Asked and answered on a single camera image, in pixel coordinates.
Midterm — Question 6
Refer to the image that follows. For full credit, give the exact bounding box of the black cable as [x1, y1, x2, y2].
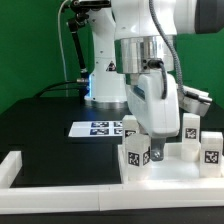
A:
[32, 77, 90, 98]

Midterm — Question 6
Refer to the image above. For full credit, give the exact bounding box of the paper sheet with fiducial markers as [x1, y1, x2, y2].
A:
[68, 121, 123, 137]

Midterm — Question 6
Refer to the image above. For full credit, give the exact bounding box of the white U-shaped obstacle fence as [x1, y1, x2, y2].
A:
[0, 151, 224, 214]

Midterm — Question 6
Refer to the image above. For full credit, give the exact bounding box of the white square tabletop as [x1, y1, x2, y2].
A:
[118, 143, 224, 184]

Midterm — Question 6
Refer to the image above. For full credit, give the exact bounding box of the white cable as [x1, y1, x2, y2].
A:
[57, 0, 70, 98]

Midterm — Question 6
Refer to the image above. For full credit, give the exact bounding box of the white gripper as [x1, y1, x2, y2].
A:
[126, 71, 212, 162]

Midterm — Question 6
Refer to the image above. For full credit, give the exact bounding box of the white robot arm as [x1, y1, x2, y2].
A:
[70, 0, 224, 161]

